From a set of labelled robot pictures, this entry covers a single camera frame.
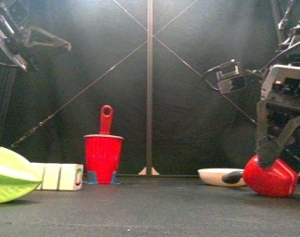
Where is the red toy pepper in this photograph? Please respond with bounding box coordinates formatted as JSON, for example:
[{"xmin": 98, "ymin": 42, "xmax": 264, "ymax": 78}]
[{"xmin": 241, "ymin": 154, "xmax": 300, "ymax": 199}]

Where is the white sushi roll piece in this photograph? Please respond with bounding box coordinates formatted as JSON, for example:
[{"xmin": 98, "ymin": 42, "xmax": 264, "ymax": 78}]
[{"xmin": 42, "ymin": 162, "xmax": 62, "ymax": 192}]

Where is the white shallow bowl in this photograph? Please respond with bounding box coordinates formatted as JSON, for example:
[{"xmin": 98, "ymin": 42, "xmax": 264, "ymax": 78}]
[{"xmin": 197, "ymin": 168, "xmax": 248, "ymax": 188}]

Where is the red ribbed plastic cup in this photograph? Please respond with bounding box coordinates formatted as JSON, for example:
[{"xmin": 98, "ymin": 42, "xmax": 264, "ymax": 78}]
[{"xmin": 84, "ymin": 133, "xmax": 125, "ymax": 185}]

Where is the green toy lettuce leaf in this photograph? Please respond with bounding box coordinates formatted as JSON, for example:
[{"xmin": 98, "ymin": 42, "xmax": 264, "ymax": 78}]
[{"xmin": 0, "ymin": 146, "xmax": 45, "ymax": 205}]

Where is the blue toy piece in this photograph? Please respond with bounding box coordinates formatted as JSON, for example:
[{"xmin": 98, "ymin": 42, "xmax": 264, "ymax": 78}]
[{"xmin": 85, "ymin": 170, "xmax": 122, "ymax": 186}]

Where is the beige striped block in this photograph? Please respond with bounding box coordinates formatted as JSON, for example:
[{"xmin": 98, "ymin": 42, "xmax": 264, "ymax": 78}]
[{"xmin": 58, "ymin": 163, "xmax": 85, "ymax": 192}]

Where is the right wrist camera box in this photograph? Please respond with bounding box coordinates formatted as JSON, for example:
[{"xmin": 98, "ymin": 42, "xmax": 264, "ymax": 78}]
[{"xmin": 215, "ymin": 59, "xmax": 249, "ymax": 94}]

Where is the post foot bracket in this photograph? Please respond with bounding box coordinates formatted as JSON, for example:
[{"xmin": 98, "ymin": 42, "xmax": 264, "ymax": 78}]
[{"xmin": 138, "ymin": 166, "xmax": 161, "ymax": 177}]

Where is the vertical metal frame post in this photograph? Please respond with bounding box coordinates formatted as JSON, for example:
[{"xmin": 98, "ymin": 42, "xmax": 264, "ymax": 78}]
[{"xmin": 145, "ymin": 0, "xmax": 156, "ymax": 176}]

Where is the red utensil handle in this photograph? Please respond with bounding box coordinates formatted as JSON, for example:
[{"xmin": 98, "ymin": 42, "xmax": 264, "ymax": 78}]
[{"xmin": 98, "ymin": 105, "xmax": 116, "ymax": 136}]

